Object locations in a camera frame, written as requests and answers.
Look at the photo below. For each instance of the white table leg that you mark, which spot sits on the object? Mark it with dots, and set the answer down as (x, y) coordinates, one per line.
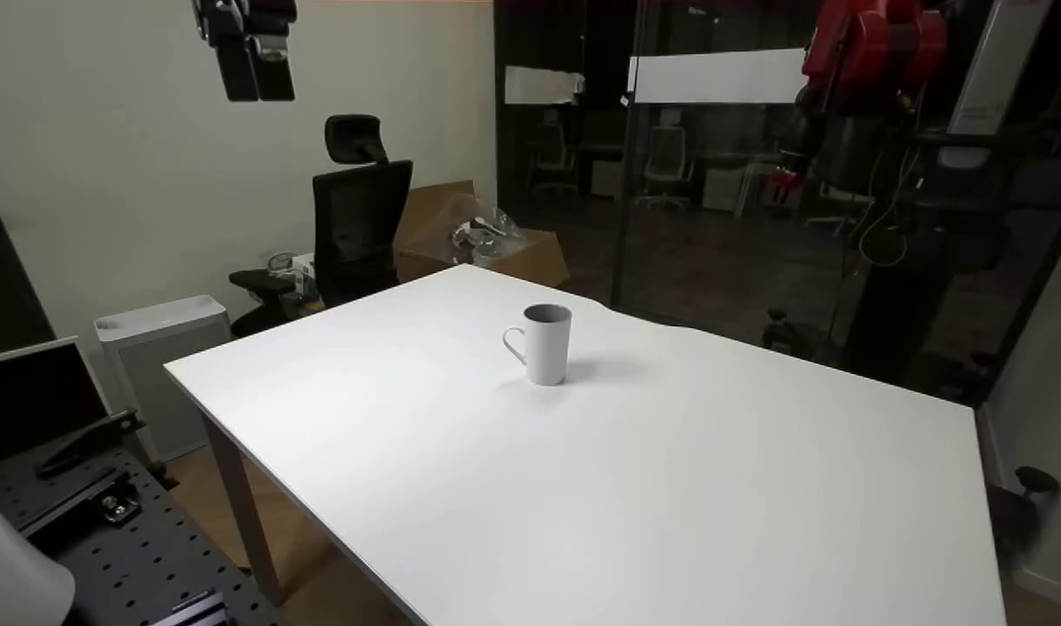
(245, 513)

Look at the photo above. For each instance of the black office chair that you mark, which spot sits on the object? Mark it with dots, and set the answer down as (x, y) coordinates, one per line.
(356, 214)

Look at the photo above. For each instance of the black laptop monitor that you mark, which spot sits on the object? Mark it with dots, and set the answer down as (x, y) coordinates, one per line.
(46, 391)

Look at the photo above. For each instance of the brown cardboard box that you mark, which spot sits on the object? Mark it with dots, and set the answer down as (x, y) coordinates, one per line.
(450, 222)

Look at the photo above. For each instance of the white cabinet unit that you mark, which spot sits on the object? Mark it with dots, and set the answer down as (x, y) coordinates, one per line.
(139, 342)

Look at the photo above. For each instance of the black perforated breadboard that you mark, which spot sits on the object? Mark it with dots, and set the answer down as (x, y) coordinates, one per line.
(129, 547)

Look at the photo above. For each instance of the red robot in background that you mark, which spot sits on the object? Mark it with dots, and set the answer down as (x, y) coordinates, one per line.
(867, 51)

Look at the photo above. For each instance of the black wall-mounted equipment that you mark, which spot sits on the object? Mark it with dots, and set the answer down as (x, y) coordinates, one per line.
(250, 46)

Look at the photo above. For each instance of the white ceramic mug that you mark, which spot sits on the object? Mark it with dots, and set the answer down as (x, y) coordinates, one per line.
(542, 342)

